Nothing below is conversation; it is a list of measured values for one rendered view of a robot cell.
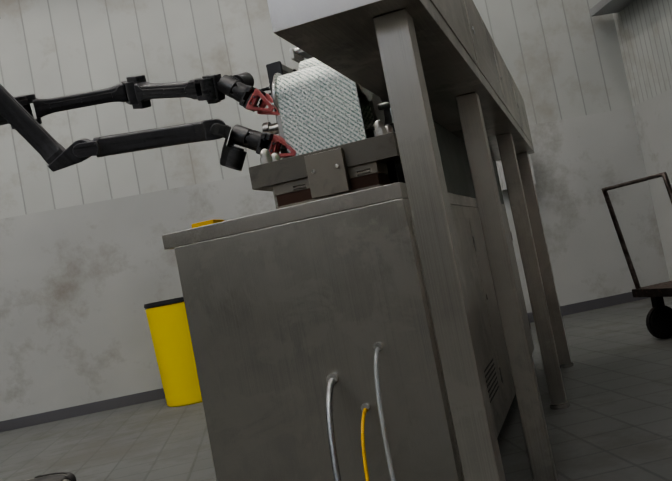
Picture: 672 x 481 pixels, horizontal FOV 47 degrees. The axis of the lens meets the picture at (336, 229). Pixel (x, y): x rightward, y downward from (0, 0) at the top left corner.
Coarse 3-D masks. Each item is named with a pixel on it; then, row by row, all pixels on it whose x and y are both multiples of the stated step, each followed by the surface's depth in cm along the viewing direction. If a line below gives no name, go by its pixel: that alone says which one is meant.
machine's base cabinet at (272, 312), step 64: (192, 256) 204; (256, 256) 198; (320, 256) 193; (384, 256) 188; (512, 256) 406; (192, 320) 204; (256, 320) 198; (320, 320) 193; (384, 320) 188; (256, 384) 198; (320, 384) 193; (384, 384) 188; (512, 384) 305; (256, 448) 198; (320, 448) 193; (384, 448) 188; (448, 448) 183
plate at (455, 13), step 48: (288, 0) 133; (336, 0) 130; (384, 0) 128; (432, 0) 144; (336, 48) 150; (432, 48) 164; (480, 48) 223; (384, 96) 202; (432, 96) 214; (480, 96) 228; (528, 144) 377
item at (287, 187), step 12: (348, 168) 198; (360, 168) 197; (372, 168) 196; (384, 168) 203; (300, 180) 202; (360, 180) 197; (372, 180) 196; (384, 180) 201; (276, 192) 204; (288, 192) 203; (300, 192) 202; (348, 192) 198; (288, 204) 203
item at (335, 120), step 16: (336, 96) 218; (352, 96) 217; (288, 112) 222; (304, 112) 221; (320, 112) 219; (336, 112) 218; (352, 112) 217; (288, 128) 222; (304, 128) 221; (320, 128) 219; (336, 128) 218; (352, 128) 217; (288, 144) 222; (304, 144) 221; (320, 144) 220; (336, 144) 218
